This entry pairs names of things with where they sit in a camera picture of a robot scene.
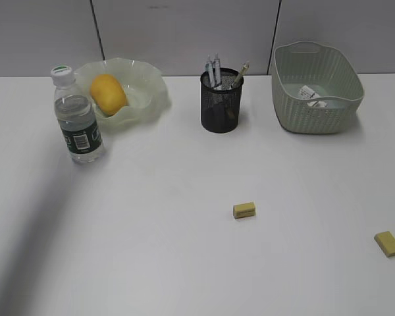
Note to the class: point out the grey and white pen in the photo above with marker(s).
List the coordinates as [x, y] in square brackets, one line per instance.
[217, 72]

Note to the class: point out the blue and white pen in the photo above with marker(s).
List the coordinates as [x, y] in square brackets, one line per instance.
[210, 71]

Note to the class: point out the beige and white pen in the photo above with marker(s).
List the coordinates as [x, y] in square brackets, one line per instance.
[240, 75]

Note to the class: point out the pale green woven basket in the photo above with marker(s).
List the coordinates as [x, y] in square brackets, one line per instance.
[327, 71]

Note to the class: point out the yellow mango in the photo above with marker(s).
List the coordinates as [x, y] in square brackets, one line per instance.
[108, 93]

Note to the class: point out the clear water bottle green label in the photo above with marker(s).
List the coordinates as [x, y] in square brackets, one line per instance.
[76, 117]

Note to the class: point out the yellow eraser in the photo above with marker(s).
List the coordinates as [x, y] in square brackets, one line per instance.
[386, 242]
[230, 113]
[243, 210]

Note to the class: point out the white waste paper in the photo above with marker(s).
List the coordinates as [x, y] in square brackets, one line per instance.
[308, 93]

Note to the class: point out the black mesh pen holder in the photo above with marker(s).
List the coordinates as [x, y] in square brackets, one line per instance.
[213, 102]

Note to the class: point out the translucent green wavy plate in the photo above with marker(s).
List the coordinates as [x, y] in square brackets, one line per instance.
[146, 92]

